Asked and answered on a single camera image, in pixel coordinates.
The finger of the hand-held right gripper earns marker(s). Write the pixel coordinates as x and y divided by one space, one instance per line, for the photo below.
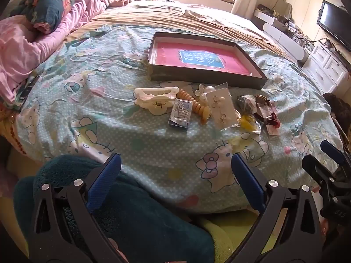
315 167
331 149

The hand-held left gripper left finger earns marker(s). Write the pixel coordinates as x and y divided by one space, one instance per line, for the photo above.
105 179

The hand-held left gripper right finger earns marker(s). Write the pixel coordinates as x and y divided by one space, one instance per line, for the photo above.
246 180

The red brown accessory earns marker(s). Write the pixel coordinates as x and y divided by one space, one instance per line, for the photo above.
267 112

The clear bag of earrings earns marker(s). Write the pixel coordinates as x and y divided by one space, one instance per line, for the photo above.
222 109

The bag of dark beads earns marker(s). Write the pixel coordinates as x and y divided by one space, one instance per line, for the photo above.
246 102

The small blue jewelry box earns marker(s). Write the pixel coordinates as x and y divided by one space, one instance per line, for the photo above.
181 113

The white hair claw clip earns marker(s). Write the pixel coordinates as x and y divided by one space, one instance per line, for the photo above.
153 98

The shallow cardboard box tray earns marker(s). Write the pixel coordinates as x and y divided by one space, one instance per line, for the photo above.
204 75

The dark brown cloth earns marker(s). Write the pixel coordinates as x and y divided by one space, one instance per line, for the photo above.
336 109

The yellow-green fleece cloth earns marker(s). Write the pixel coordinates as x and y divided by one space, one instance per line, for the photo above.
227 232

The yellow trinket in clear bag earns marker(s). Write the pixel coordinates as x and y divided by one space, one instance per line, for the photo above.
248 122

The cartoon cat printed blanket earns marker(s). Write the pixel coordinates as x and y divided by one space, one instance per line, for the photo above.
109 120

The person's teal fleece pants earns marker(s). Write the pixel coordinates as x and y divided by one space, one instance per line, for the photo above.
153 224

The white drawer cabinet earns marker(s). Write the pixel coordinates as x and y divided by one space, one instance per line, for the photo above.
327 65

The pearl flower hair accessory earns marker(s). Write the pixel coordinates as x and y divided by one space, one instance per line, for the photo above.
205 91

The flat screen television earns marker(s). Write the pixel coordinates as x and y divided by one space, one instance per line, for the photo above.
333 23

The pink book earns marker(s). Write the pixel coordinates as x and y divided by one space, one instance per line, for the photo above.
203 56

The white vanity table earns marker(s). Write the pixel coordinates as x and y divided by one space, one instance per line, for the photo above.
277 28

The vanity mirror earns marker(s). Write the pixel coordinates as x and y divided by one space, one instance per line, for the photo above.
282 5

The pink quilt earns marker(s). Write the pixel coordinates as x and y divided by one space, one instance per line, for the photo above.
19 52

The cream lace cloth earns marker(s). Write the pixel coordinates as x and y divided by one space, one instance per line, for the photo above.
216 16

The tan bed sheet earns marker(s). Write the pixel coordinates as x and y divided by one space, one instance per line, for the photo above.
170 16

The dark floral pillow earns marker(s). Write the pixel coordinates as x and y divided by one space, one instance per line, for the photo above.
45 8

